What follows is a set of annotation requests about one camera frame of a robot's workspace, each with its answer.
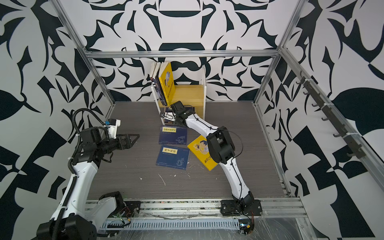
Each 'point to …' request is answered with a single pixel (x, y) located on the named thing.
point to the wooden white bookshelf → (193, 95)
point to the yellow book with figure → (167, 82)
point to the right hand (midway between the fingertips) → (177, 112)
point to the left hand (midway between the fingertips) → (132, 133)
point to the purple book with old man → (158, 85)
